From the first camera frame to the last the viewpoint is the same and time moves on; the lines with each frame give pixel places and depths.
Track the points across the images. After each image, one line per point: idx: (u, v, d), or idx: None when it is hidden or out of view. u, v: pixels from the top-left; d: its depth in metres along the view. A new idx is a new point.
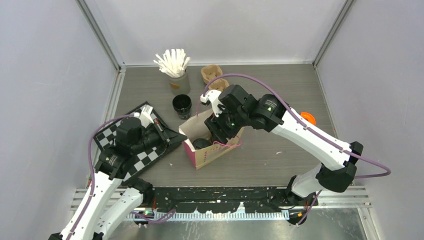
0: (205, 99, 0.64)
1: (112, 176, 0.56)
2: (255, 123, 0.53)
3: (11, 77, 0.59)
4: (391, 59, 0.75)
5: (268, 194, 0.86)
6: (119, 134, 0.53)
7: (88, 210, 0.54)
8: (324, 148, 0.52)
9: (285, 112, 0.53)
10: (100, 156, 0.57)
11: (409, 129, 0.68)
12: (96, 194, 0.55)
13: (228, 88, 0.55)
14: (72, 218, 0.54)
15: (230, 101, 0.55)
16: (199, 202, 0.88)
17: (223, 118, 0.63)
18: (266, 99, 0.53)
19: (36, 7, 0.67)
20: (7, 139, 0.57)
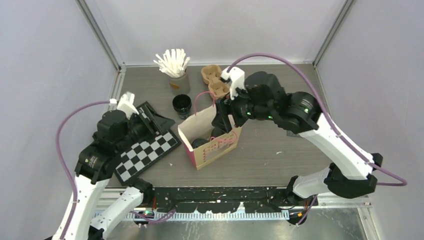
0: (227, 76, 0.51)
1: (95, 179, 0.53)
2: (285, 123, 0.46)
3: (11, 77, 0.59)
4: (390, 60, 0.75)
5: (268, 194, 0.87)
6: (100, 130, 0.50)
7: (75, 216, 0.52)
8: (351, 158, 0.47)
9: (321, 115, 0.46)
10: (80, 157, 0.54)
11: (409, 129, 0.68)
12: (80, 200, 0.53)
13: (263, 76, 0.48)
14: (61, 225, 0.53)
15: (260, 92, 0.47)
16: (199, 202, 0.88)
17: (238, 105, 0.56)
18: (303, 97, 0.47)
19: (35, 7, 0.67)
20: (8, 139, 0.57)
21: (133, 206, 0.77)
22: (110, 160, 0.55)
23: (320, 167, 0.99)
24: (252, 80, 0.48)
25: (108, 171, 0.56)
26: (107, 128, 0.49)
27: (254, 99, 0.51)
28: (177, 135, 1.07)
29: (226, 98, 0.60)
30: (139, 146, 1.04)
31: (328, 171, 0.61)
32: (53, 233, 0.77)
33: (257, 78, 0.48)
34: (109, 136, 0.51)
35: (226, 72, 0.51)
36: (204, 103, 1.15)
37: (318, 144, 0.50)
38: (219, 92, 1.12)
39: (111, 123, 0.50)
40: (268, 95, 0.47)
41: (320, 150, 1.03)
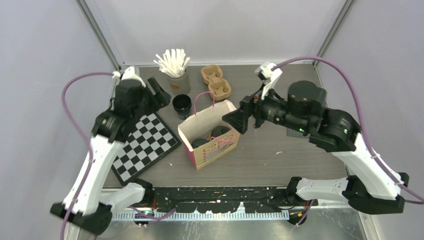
0: (270, 75, 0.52)
1: (112, 138, 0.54)
2: (323, 143, 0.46)
3: (11, 77, 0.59)
4: (390, 59, 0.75)
5: (268, 194, 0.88)
6: (119, 93, 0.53)
7: (90, 176, 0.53)
8: (383, 179, 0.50)
9: (358, 135, 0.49)
10: (97, 121, 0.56)
11: (409, 129, 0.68)
12: (96, 160, 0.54)
13: (311, 89, 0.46)
14: (74, 186, 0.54)
15: (305, 106, 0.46)
16: (199, 202, 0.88)
17: (268, 108, 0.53)
18: (343, 116, 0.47)
19: (35, 7, 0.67)
20: (7, 140, 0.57)
21: (134, 199, 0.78)
22: (125, 122, 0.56)
23: (320, 167, 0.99)
24: (300, 93, 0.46)
25: (125, 134, 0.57)
26: (125, 91, 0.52)
27: (292, 109, 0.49)
28: (177, 135, 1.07)
29: (254, 99, 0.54)
30: (138, 146, 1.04)
31: (346, 183, 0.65)
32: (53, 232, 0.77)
33: (305, 90, 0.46)
34: (126, 99, 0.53)
35: (270, 71, 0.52)
36: (204, 103, 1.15)
37: (349, 163, 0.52)
38: (219, 93, 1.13)
39: (129, 86, 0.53)
40: (313, 110, 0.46)
41: (320, 150, 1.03)
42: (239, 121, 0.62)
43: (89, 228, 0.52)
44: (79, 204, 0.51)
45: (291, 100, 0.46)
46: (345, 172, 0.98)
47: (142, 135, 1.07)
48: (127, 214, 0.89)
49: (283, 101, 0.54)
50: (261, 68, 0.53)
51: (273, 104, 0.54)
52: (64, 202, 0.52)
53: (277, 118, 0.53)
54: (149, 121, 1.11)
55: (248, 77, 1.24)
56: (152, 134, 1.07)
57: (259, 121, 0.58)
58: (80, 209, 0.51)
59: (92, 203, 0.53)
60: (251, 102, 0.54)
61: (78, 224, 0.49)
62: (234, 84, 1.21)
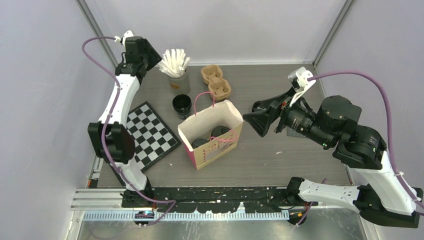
0: (305, 85, 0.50)
1: (133, 74, 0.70)
2: (349, 160, 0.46)
3: (11, 76, 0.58)
4: (391, 60, 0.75)
5: (268, 194, 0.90)
6: (129, 45, 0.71)
7: (120, 98, 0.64)
8: (404, 196, 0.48)
9: (384, 153, 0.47)
10: (118, 66, 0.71)
11: (409, 129, 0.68)
12: (123, 88, 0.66)
13: (349, 110, 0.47)
14: (106, 108, 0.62)
15: (339, 124, 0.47)
16: (199, 202, 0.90)
17: (295, 116, 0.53)
18: (372, 134, 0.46)
19: (35, 7, 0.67)
20: (7, 139, 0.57)
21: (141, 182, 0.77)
22: (139, 65, 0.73)
23: (320, 167, 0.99)
24: (335, 110, 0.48)
25: (141, 75, 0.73)
26: (133, 42, 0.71)
27: (321, 123, 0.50)
28: (177, 135, 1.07)
29: (282, 105, 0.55)
30: (139, 146, 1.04)
31: (357, 193, 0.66)
32: (53, 232, 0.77)
33: (341, 108, 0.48)
34: (136, 48, 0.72)
35: (306, 81, 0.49)
36: (204, 104, 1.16)
37: (369, 178, 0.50)
38: (219, 93, 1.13)
39: (136, 39, 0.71)
40: (345, 127, 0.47)
41: (320, 150, 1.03)
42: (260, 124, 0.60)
43: (121, 142, 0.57)
44: (114, 118, 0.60)
45: (325, 115, 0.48)
46: (345, 172, 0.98)
47: (141, 135, 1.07)
48: (127, 214, 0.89)
49: (312, 112, 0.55)
50: (296, 75, 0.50)
51: (300, 112, 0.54)
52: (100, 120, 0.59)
53: (301, 127, 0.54)
54: (149, 121, 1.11)
55: (248, 78, 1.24)
56: (152, 134, 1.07)
57: (281, 126, 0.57)
58: (116, 120, 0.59)
59: (123, 119, 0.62)
60: (278, 109, 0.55)
61: (115, 130, 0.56)
62: (234, 84, 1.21)
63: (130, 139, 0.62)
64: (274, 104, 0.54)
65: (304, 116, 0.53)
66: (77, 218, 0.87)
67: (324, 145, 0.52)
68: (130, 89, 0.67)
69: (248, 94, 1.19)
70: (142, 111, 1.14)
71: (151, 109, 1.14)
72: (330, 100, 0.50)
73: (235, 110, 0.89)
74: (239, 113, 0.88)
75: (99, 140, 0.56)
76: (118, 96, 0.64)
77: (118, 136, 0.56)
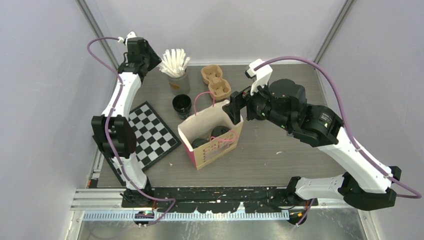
0: (253, 74, 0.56)
1: (135, 72, 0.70)
2: (306, 138, 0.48)
3: (10, 77, 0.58)
4: (390, 60, 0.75)
5: (268, 194, 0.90)
6: (130, 45, 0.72)
7: (123, 94, 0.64)
8: (371, 171, 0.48)
9: (340, 129, 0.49)
10: (121, 65, 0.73)
11: (410, 129, 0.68)
12: (126, 84, 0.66)
13: (292, 89, 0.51)
14: (109, 103, 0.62)
15: (286, 103, 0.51)
16: (199, 202, 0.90)
17: (257, 103, 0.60)
18: (324, 111, 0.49)
19: (35, 7, 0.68)
20: (7, 140, 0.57)
21: (141, 179, 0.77)
22: (141, 65, 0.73)
23: (320, 167, 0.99)
24: (281, 91, 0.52)
25: (142, 74, 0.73)
26: (135, 43, 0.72)
27: (274, 105, 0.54)
28: (176, 135, 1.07)
29: (243, 94, 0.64)
30: (139, 146, 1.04)
31: (342, 180, 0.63)
32: (53, 233, 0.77)
33: (285, 88, 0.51)
34: (137, 48, 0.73)
35: (253, 71, 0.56)
36: (204, 104, 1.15)
37: (336, 157, 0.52)
38: (219, 93, 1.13)
39: (137, 39, 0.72)
40: (293, 106, 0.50)
41: (320, 150, 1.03)
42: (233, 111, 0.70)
43: (124, 135, 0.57)
44: (117, 112, 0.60)
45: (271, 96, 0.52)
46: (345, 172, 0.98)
47: (142, 135, 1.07)
48: (127, 214, 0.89)
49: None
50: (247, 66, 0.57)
51: (261, 99, 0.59)
52: (104, 113, 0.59)
53: (263, 113, 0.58)
54: (149, 121, 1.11)
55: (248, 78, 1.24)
56: (152, 134, 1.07)
57: (249, 112, 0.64)
58: (119, 114, 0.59)
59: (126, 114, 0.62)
60: (240, 97, 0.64)
61: (119, 122, 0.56)
62: (234, 84, 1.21)
63: (132, 133, 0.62)
64: (234, 94, 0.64)
65: (263, 103, 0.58)
66: (77, 218, 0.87)
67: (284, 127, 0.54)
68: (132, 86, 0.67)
69: None
70: (142, 111, 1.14)
71: (151, 109, 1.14)
72: (276, 83, 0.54)
73: None
74: None
75: (102, 132, 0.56)
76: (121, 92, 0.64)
77: (121, 129, 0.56)
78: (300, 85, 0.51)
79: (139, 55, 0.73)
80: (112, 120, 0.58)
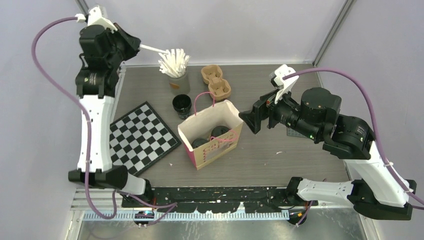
0: (282, 83, 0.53)
1: (101, 94, 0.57)
2: (338, 152, 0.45)
3: (11, 77, 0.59)
4: (390, 60, 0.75)
5: (268, 194, 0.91)
6: (87, 44, 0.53)
7: (94, 136, 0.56)
8: (394, 187, 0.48)
9: (372, 143, 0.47)
10: (79, 81, 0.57)
11: (410, 129, 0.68)
12: (93, 118, 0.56)
13: (328, 99, 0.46)
14: (82, 151, 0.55)
15: (321, 114, 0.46)
16: (199, 202, 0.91)
17: (282, 111, 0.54)
18: (359, 124, 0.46)
19: (35, 8, 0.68)
20: (7, 140, 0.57)
21: (137, 189, 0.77)
22: (107, 74, 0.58)
23: (320, 167, 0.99)
24: (314, 101, 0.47)
25: (111, 87, 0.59)
26: (93, 41, 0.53)
27: (305, 115, 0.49)
28: (177, 135, 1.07)
29: (266, 103, 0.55)
30: (138, 146, 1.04)
31: (351, 187, 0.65)
32: (53, 233, 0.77)
33: (319, 98, 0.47)
34: (97, 49, 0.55)
35: (281, 80, 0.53)
36: (204, 104, 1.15)
37: (359, 170, 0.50)
38: (219, 93, 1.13)
39: (95, 35, 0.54)
40: (328, 117, 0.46)
41: (321, 151, 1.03)
42: (250, 121, 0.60)
43: (113, 183, 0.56)
44: (94, 164, 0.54)
45: (305, 106, 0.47)
46: (345, 172, 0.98)
47: (141, 135, 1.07)
48: (127, 214, 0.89)
49: (298, 106, 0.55)
50: (275, 74, 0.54)
51: (287, 108, 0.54)
52: (79, 166, 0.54)
53: (288, 122, 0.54)
54: (149, 121, 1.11)
55: (248, 78, 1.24)
56: (152, 134, 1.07)
57: (272, 121, 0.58)
58: (97, 168, 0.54)
59: (107, 159, 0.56)
60: (263, 107, 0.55)
61: (101, 179, 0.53)
62: (234, 84, 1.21)
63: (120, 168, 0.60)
64: (258, 103, 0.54)
65: (290, 111, 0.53)
66: (77, 218, 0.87)
67: (312, 137, 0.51)
68: (102, 118, 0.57)
69: (248, 94, 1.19)
70: (142, 111, 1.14)
71: (151, 109, 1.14)
72: (309, 92, 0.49)
73: (235, 110, 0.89)
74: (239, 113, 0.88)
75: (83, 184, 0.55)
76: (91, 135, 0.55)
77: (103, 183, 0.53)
78: (336, 96, 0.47)
79: (102, 58, 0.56)
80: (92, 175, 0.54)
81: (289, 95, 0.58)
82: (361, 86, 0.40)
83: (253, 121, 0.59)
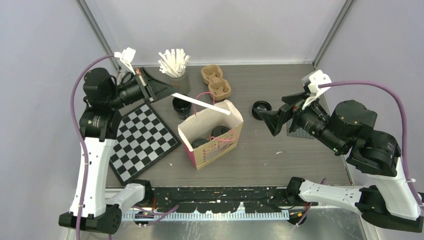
0: (316, 91, 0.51)
1: (102, 137, 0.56)
2: (366, 167, 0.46)
3: (12, 78, 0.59)
4: (390, 60, 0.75)
5: (268, 194, 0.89)
6: (90, 91, 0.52)
7: (90, 179, 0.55)
8: (411, 201, 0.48)
9: (398, 159, 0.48)
10: (82, 122, 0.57)
11: (411, 129, 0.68)
12: (92, 161, 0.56)
13: (366, 117, 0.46)
14: (76, 193, 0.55)
15: (354, 130, 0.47)
16: (199, 202, 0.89)
17: (308, 118, 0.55)
18: (389, 140, 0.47)
19: (36, 9, 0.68)
20: (9, 139, 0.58)
21: (137, 197, 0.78)
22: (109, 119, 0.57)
23: (320, 167, 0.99)
24: (349, 115, 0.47)
25: (113, 129, 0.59)
26: (95, 88, 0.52)
27: (333, 128, 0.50)
28: (176, 135, 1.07)
29: (293, 108, 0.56)
30: (138, 146, 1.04)
31: (359, 195, 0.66)
32: (52, 233, 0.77)
33: (355, 113, 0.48)
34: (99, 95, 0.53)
35: (316, 88, 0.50)
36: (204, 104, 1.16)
37: (378, 181, 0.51)
38: (219, 93, 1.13)
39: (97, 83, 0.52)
40: (360, 133, 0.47)
41: (321, 151, 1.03)
42: (272, 124, 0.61)
43: (105, 228, 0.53)
44: (87, 208, 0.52)
45: (338, 120, 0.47)
46: (345, 172, 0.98)
47: (141, 135, 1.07)
48: (127, 214, 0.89)
49: (326, 116, 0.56)
50: (310, 80, 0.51)
51: (313, 115, 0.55)
52: (71, 210, 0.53)
53: (313, 131, 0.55)
54: (149, 121, 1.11)
55: (248, 78, 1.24)
56: (152, 134, 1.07)
57: (294, 126, 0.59)
58: (90, 213, 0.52)
59: (101, 203, 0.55)
60: (289, 111, 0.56)
61: (92, 225, 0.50)
62: (234, 84, 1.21)
63: (115, 211, 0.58)
64: (284, 107, 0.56)
65: (317, 120, 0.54)
66: None
67: (335, 150, 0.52)
68: (101, 161, 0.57)
69: (248, 94, 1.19)
70: (142, 111, 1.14)
71: (151, 109, 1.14)
72: (343, 104, 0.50)
73: (235, 110, 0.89)
74: (239, 112, 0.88)
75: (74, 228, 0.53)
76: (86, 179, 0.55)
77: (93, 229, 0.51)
78: (373, 112, 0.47)
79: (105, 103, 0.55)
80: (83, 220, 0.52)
81: (318, 103, 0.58)
82: (400, 102, 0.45)
83: (275, 124, 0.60)
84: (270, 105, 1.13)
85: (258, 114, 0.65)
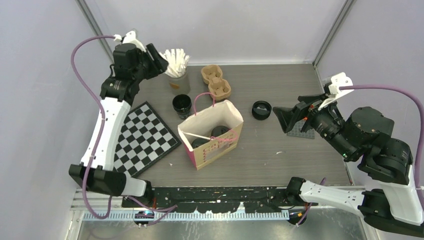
0: (336, 93, 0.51)
1: (120, 98, 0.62)
2: (379, 175, 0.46)
3: (12, 78, 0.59)
4: (390, 59, 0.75)
5: (268, 194, 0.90)
6: (118, 56, 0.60)
7: (105, 133, 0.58)
8: (417, 206, 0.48)
9: (410, 167, 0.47)
10: (104, 86, 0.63)
11: (413, 128, 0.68)
12: (108, 118, 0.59)
13: (384, 125, 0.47)
14: (90, 145, 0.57)
15: (371, 137, 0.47)
16: (199, 202, 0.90)
17: (322, 120, 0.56)
18: (403, 148, 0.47)
19: (35, 8, 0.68)
20: (8, 139, 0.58)
21: (138, 190, 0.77)
22: (130, 83, 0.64)
23: (320, 167, 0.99)
24: (366, 124, 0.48)
25: (131, 94, 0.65)
26: (124, 54, 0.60)
27: (349, 134, 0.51)
28: (177, 135, 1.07)
29: (309, 107, 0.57)
30: (139, 146, 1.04)
31: (362, 198, 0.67)
32: (52, 232, 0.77)
33: (371, 120, 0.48)
34: (126, 61, 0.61)
35: (337, 90, 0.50)
36: (204, 104, 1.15)
37: (385, 185, 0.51)
38: (219, 93, 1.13)
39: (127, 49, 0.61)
40: (376, 141, 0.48)
41: (320, 150, 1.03)
42: (285, 120, 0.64)
43: (111, 185, 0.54)
44: (97, 161, 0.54)
45: (355, 127, 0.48)
46: (345, 172, 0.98)
47: (142, 135, 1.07)
48: (127, 214, 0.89)
49: (342, 120, 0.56)
50: (332, 81, 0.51)
51: (328, 118, 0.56)
52: (82, 161, 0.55)
53: (325, 133, 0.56)
54: (149, 121, 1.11)
55: (248, 77, 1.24)
56: (153, 134, 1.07)
57: (308, 125, 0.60)
58: (99, 165, 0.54)
59: (110, 159, 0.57)
60: (305, 109, 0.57)
61: (100, 176, 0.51)
62: (234, 84, 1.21)
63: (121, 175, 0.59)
64: (301, 105, 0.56)
65: (331, 122, 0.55)
66: (77, 218, 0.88)
67: (345, 156, 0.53)
68: (115, 120, 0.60)
69: (248, 94, 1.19)
70: (142, 111, 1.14)
71: (151, 109, 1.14)
72: (359, 112, 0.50)
73: (235, 110, 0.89)
74: (239, 112, 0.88)
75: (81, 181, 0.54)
76: (102, 132, 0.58)
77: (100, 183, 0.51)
78: (390, 120, 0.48)
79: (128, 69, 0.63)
80: (92, 171, 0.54)
81: (335, 106, 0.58)
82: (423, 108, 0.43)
83: (288, 121, 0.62)
84: (270, 105, 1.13)
85: (275, 111, 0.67)
